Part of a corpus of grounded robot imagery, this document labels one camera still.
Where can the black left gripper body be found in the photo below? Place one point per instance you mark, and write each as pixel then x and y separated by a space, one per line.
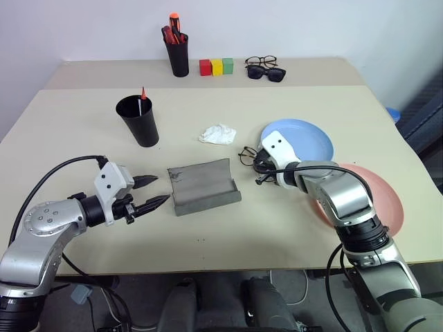
pixel 124 207

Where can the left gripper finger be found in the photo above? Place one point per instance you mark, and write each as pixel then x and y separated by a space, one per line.
pixel 152 203
pixel 145 180

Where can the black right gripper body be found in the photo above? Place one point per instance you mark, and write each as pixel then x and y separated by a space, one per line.
pixel 266 162

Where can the thin black-framed clear glasses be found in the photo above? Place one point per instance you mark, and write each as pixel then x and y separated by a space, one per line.
pixel 246 155

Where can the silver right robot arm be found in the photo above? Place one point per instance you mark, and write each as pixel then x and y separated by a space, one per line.
pixel 342 195

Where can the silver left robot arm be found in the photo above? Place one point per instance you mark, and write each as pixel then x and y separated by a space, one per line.
pixel 38 221

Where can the open grey glasses case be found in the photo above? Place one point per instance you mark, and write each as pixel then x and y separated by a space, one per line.
pixel 202 185

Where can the black plastic cup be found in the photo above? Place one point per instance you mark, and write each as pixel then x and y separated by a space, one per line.
pixel 142 126

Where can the round-framed clear glasses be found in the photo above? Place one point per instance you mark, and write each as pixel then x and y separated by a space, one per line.
pixel 268 59

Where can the black tool holder cup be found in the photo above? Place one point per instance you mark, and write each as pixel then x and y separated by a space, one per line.
pixel 178 58

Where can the crumpled white tissue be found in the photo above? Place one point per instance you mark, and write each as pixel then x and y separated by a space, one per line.
pixel 218 134

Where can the light blue plate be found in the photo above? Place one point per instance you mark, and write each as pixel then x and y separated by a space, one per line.
pixel 308 138

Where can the red marker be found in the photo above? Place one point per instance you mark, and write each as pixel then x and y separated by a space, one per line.
pixel 142 100

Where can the black sunglasses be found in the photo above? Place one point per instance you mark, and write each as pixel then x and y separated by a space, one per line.
pixel 266 73

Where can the small grey box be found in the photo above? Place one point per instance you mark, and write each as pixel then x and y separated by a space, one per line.
pixel 81 294

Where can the green cube block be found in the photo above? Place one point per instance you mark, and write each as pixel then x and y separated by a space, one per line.
pixel 228 65

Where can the yellow cube block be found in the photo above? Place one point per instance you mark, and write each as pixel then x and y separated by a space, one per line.
pixel 217 68

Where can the red cube block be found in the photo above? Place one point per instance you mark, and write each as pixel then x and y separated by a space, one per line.
pixel 205 67

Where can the dark rounded shape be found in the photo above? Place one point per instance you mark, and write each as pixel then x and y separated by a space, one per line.
pixel 180 307
pixel 270 304

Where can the pink plate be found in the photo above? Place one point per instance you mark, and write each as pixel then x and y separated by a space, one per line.
pixel 384 200

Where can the blue round container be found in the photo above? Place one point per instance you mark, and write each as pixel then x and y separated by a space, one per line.
pixel 393 114

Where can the black office chair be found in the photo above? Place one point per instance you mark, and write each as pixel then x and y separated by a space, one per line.
pixel 424 117

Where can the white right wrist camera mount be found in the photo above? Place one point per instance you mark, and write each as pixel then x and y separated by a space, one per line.
pixel 278 147

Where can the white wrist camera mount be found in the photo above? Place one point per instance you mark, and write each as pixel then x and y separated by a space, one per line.
pixel 109 178
pixel 278 147

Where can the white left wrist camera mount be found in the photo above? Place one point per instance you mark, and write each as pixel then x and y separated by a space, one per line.
pixel 109 178

